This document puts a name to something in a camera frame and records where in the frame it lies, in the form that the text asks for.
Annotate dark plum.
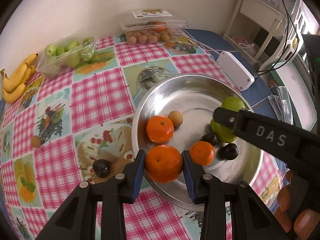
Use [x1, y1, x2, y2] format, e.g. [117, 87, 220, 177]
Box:
[217, 143, 239, 160]
[201, 132, 218, 146]
[92, 159, 111, 178]

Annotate green mango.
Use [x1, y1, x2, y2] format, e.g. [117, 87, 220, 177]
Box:
[210, 119, 237, 143]
[221, 96, 246, 112]

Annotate orange tangerine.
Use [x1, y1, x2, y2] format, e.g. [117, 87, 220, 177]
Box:
[146, 115, 174, 144]
[189, 141, 215, 166]
[145, 145, 183, 183]

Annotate brown kiwi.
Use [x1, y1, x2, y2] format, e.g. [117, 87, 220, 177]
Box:
[31, 135, 42, 148]
[168, 111, 183, 127]

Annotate person's hand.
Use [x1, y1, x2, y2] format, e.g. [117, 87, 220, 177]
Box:
[274, 170, 319, 239]

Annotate white rectangular device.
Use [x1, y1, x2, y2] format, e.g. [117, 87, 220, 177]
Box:
[217, 51, 254, 92]

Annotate pink checkered fruit tablecloth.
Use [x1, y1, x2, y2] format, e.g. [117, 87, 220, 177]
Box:
[0, 28, 288, 240]

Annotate silver metal plate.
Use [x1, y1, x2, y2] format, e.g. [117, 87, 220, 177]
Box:
[131, 73, 265, 212]

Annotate white side shelf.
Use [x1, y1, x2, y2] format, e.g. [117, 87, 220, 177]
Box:
[223, 0, 297, 64]

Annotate yellow banana bunch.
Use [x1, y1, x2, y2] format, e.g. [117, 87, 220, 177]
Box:
[1, 53, 38, 103]

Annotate clear tray of green apples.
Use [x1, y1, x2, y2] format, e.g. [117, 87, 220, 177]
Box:
[36, 36, 96, 78]

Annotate clear box of longans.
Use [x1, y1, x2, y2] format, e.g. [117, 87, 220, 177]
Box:
[120, 8, 187, 45]

